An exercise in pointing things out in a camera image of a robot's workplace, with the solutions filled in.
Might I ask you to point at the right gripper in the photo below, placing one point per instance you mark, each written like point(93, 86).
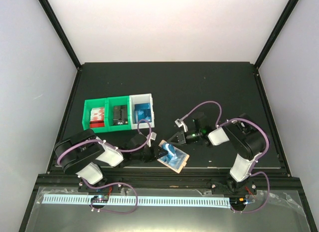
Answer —
point(181, 137)

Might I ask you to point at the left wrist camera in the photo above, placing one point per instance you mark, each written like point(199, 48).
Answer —
point(153, 136)

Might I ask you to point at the green bin middle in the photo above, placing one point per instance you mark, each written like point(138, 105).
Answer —
point(116, 101)

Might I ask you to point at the blue card stack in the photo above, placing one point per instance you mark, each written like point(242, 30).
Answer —
point(142, 112)

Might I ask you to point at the tan leather card holder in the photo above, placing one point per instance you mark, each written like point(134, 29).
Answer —
point(178, 164)

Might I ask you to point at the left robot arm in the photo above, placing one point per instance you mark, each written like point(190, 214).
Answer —
point(80, 154)

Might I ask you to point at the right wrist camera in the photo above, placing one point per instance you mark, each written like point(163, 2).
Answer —
point(181, 124)

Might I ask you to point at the green bin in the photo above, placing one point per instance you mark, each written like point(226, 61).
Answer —
point(116, 101)
point(88, 105)

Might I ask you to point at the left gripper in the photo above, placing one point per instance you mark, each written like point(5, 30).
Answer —
point(155, 153)

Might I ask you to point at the circuit board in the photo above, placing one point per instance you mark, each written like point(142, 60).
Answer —
point(241, 201)
point(99, 199)

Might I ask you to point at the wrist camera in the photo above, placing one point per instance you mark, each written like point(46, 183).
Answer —
point(153, 136)
point(181, 124)

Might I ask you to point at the white slotted cable duct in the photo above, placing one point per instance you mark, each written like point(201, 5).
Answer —
point(151, 201)

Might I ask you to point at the black frame post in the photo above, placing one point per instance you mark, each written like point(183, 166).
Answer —
point(60, 32)
point(287, 11)

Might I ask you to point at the white bin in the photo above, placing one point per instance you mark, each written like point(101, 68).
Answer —
point(138, 99)

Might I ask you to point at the black card stack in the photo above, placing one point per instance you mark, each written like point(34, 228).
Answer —
point(120, 115)

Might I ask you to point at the right circuit board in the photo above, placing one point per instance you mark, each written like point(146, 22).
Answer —
point(241, 201)

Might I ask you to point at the red white card stack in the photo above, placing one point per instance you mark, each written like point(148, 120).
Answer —
point(97, 117)

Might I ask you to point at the black frame post left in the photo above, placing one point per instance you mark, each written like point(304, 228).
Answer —
point(60, 32)

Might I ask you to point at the left circuit board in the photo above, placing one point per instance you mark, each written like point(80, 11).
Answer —
point(99, 199)

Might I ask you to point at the black frame post right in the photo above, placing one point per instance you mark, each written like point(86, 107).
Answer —
point(287, 11)

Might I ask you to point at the green bin left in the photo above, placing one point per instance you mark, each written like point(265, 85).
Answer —
point(88, 105)

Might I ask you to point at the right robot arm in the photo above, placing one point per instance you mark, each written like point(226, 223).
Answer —
point(246, 137)

